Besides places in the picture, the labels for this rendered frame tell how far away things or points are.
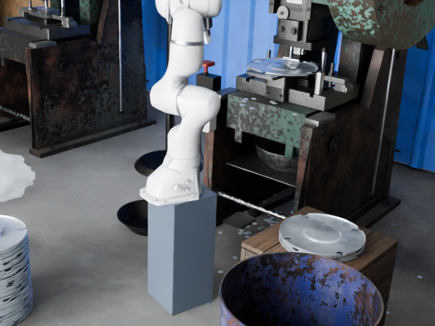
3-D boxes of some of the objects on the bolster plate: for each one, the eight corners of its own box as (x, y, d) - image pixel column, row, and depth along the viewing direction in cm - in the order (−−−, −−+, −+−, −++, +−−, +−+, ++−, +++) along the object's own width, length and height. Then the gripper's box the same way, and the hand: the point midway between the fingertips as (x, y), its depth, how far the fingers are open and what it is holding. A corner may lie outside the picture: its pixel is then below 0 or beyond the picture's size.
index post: (319, 95, 256) (322, 72, 252) (312, 93, 258) (315, 70, 254) (322, 94, 258) (325, 70, 254) (316, 92, 260) (318, 69, 256)
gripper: (177, -5, 261) (191, 44, 276) (201, -1, 253) (214, 49, 269) (188, -14, 264) (202, 35, 280) (212, -11, 257) (225, 40, 272)
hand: (206, 35), depth 272 cm, fingers closed
